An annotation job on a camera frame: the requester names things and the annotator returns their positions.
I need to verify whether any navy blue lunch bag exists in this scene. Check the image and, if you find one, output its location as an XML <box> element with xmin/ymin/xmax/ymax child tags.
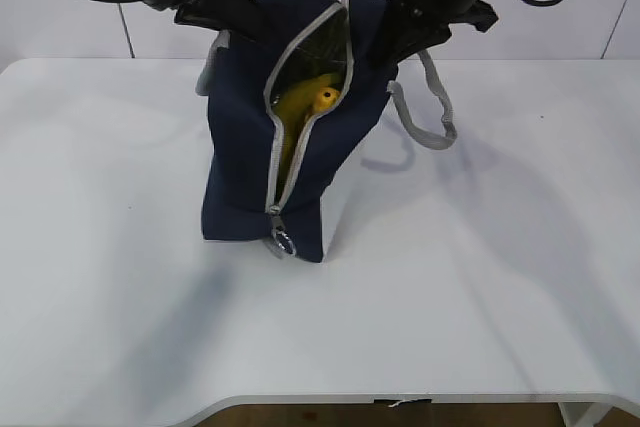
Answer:
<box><xmin>198</xmin><ymin>0</ymin><xmax>457</xmax><ymax>263</ymax></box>

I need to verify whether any yellow pear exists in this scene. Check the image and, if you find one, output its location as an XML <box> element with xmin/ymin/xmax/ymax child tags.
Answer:
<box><xmin>305</xmin><ymin>87</ymin><xmax>341</xmax><ymax>121</ymax></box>

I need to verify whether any yellow banana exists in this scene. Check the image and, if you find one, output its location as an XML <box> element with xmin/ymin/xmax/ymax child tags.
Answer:
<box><xmin>274</xmin><ymin>73</ymin><xmax>343</xmax><ymax>192</ymax></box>

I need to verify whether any white table leg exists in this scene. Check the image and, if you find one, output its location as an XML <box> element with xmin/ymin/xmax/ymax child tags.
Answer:
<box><xmin>558</xmin><ymin>402</ymin><xmax>612</xmax><ymax>427</ymax></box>

